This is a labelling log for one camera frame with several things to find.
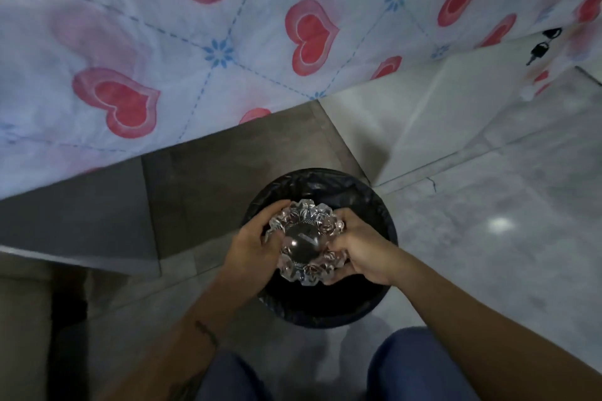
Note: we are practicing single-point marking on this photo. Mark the person's left hand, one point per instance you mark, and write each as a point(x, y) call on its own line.
point(248, 255)

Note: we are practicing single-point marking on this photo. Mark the person's right hand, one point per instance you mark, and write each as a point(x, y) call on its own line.
point(364, 250)

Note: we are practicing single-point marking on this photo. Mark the person's right thumb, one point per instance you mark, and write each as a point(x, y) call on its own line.
point(339, 245)

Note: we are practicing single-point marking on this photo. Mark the person's left thumb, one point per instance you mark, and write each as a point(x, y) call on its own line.
point(277, 245)

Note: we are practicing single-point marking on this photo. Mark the clear glass ashtray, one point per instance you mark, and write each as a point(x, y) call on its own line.
point(305, 242)

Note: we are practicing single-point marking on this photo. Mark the person's left forearm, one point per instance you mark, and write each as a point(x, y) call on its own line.
point(183, 335)

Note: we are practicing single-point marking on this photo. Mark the person's right forearm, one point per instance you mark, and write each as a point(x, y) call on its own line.
point(498, 335)

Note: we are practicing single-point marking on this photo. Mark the black trash bin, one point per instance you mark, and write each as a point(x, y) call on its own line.
point(320, 292)

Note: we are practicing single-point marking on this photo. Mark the person's blue trousers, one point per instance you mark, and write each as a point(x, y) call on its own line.
point(399, 368)

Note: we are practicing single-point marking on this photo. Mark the heart print bed sheet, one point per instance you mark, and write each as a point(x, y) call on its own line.
point(197, 39)

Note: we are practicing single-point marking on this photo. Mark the black headed key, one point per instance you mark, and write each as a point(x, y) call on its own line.
point(537, 53)
point(551, 32)

